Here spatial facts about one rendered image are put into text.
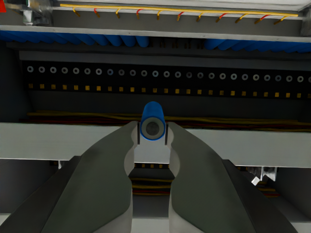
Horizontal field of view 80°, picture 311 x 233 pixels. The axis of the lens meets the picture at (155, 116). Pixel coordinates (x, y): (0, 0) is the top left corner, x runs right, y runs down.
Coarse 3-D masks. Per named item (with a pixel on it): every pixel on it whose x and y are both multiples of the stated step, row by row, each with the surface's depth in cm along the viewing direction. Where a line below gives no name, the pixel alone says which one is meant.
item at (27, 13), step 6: (0, 0) 13; (0, 6) 13; (6, 6) 13; (12, 6) 14; (18, 6) 14; (24, 6) 15; (24, 12) 16; (30, 12) 16; (24, 18) 16; (30, 18) 16
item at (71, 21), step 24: (0, 24) 19; (24, 24) 19; (72, 24) 20; (96, 24) 20; (120, 24) 20; (144, 24) 20; (168, 24) 20; (192, 24) 20; (216, 24) 20; (240, 24) 20; (264, 24) 20; (288, 24) 20
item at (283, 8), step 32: (64, 0) 19; (96, 0) 18; (128, 0) 18; (160, 0) 18; (192, 0) 18; (224, 0) 17; (256, 0) 17; (288, 0) 17; (0, 64) 33; (160, 64) 33; (192, 64) 33; (224, 64) 33; (256, 64) 33; (288, 64) 33
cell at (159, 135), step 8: (152, 104) 17; (144, 112) 15; (152, 112) 13; (160, 112) 14; (144, 120) 12; (152, 120) 13; (160, 120) 13; (144, 128) 13; (152, 128) 12; (160, 128) 13; (144, 136) 13; (152, 136) 13; (160, 136) 13
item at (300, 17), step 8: (56, 8) 19; (64, 8) 19; (72, 8) 19; (80, 8) 19; (88, 8) 19; (104, 8) 19; (112, 8) 19; (176, 8) 19; (184, 8) 19; (192, 8) 19; (200, 8) 19; (208, 8) 19; (216, 8) 19; (224, 8) 19; (232, 8) 19; (224, 16) 19; (232, 16) 19; (240, 16) 19; (248, 16) 19; (256, 16) 19; (272, 16) 19; (280, 16) 19
